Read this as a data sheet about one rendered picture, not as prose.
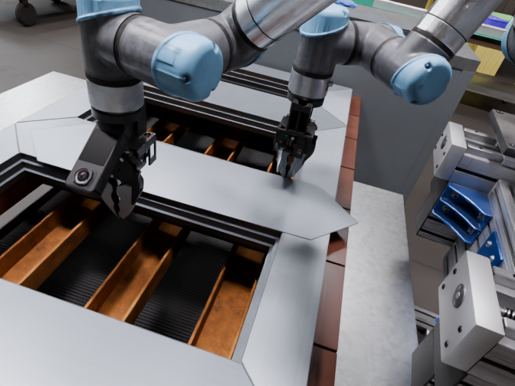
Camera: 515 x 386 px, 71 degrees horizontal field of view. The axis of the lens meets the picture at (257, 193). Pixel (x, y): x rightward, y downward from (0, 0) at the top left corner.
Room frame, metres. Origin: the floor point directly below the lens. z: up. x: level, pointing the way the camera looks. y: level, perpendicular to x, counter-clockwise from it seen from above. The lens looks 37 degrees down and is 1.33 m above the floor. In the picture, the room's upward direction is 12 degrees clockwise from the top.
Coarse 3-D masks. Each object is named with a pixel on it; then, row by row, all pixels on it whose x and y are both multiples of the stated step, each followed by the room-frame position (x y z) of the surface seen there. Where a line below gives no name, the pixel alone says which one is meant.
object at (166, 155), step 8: (160, 144) 0.72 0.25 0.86; (152, 152) 0.68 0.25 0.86; (160, 152) 0.68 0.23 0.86; (168, 152) 0.69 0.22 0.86; (176, 152) 0.70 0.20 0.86; (160, 160) 0.65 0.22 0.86; (168, 160) 0.66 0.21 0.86; (176, 160) 0.67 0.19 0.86; (144, 168) 0.61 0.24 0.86; (152, 168) 0.62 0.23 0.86; (160, 168) 0.62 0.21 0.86; (168, 168) 0.63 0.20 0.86; (144, 176) 0.59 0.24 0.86; (152, 176) 0.59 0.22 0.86; (160, 176) 0.60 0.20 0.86; (144, 184) 0.56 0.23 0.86; (152, 184) 0.57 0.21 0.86
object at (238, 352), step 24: (240, 72) 1.32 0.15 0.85; (144, 96) 1.01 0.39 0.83; (168, 96) 1.01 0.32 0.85; (48, 120) 0.72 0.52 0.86; (72, 120) 0.74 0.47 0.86; (96, 120) 0.82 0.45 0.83; (216, 120) 0.97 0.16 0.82; (240, 120) 0.97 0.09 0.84; (264, 120) 0.97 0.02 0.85; (24, 144) 0.61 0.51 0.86; (168, 144) 0.72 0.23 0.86; (0, 168) 0.53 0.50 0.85; (24, 168) 0.57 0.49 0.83; (48, 168) 0.57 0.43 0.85; (0, 192) 0.50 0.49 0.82; (144, 192) 0.54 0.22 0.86; (168, 216) 0.52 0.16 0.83; (192, 216) 0.52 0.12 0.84; (216, 216) 0.52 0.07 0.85; (240, 240) 0.50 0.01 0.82; (264, 240) 0.50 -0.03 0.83; (264, 264) 0.45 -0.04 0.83; (240, 336) 0.30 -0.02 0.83; (240, 360) 0.25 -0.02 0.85
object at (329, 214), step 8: (320, 192) 0.65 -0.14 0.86; (320, 200) 0.63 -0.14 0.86; (328, 200) 0.63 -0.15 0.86; (320, 208) 0.60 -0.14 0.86; (328, 208) 0.60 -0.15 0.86; (336, 208) 0.61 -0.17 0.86; (320, 216) 0.57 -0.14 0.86; (328, 216) 0.58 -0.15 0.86; (336, 216) 0.58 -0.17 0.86; (320, 224) 0.55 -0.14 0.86; (328, 224) 0.55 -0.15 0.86; (336, 224) 0.56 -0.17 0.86; (312, 232) 0.52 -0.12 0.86; (320, 232) 0.52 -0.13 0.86; (328, 232) 0.53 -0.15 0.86
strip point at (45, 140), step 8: (48, 128) 0.69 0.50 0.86; (56, 128) 0.69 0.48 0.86; (64, 128) 0.70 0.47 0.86; (72, 128) 0.71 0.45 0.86; (80, 128) 0.72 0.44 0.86; (32, 136) 0.64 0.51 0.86; (40, 136) 0.65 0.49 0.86; (48, 136) 0.66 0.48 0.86; (56, 136) 0.66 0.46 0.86; (64, 136) 0.67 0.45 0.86; (72, 136) 0.67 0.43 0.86; (40, 144) 0.62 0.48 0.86; (48, 144) 0.63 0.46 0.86; (56, 144) 0.63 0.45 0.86; (40, 152) 0.59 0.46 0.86; (48, 152) 0.60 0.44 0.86
